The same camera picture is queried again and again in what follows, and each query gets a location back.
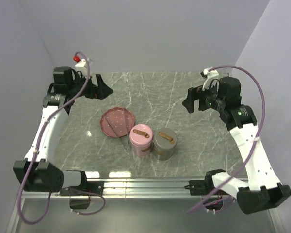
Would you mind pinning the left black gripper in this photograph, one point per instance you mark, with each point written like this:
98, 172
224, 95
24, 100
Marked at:
100, 91

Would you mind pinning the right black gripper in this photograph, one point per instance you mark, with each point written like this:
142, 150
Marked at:
196, 93

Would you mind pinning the grey round lid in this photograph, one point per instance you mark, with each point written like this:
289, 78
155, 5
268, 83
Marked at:
165, 139

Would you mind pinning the pink round lid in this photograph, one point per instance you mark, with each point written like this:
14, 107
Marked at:
141, 135

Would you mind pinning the metal kitchen tongs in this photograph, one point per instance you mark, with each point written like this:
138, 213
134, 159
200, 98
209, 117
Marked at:
114, 123

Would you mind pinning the pink cylindrical lunch container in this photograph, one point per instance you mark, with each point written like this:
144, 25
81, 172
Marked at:
142, 150

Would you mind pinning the grey cylindrical lunch container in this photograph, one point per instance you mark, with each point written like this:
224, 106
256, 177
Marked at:
163, 154

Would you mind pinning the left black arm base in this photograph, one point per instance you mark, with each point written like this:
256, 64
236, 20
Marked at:
80, 197

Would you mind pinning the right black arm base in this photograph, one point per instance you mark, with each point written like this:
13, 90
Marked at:
202, 188

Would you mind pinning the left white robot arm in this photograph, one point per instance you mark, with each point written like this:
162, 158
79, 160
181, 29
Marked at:
37, 172

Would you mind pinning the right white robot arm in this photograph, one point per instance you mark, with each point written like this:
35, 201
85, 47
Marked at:
263, 190

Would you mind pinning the pink scalloped dotted plate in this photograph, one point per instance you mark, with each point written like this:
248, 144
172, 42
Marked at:
131, 120

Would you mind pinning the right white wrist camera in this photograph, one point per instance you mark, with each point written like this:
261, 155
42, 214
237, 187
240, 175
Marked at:
209, 74

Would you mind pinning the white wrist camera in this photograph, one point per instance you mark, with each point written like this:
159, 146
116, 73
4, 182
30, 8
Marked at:
81, 66
209, 74

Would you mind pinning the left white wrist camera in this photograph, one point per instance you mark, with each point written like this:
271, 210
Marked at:
81, 66

